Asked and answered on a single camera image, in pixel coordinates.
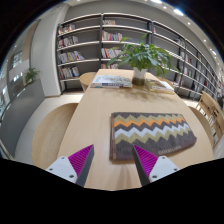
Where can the zigzag striped brown towel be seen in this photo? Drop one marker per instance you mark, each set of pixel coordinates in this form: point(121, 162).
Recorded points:
point(150, 133)

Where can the white and blue book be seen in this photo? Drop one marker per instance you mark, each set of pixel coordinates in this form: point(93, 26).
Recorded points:
point(110, 81)

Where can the green potted plant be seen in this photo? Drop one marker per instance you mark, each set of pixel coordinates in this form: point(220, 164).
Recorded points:
point(143, 56)

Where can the ceiling lights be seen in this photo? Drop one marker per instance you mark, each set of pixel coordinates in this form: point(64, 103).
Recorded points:
point(178, 12)

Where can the yellow-green book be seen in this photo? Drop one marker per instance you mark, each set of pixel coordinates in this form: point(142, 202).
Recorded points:
point(158, 86)

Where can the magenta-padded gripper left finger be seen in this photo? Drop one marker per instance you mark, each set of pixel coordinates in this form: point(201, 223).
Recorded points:
point(63, 168)

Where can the small background potted plant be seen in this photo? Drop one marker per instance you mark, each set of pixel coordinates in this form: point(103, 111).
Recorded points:
point(31, 75)

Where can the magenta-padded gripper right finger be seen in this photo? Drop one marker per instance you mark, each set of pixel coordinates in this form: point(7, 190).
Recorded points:
point(161, 166)

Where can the wooden frame chair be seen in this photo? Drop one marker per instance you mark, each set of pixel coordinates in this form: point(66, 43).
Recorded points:
point(208, 103)

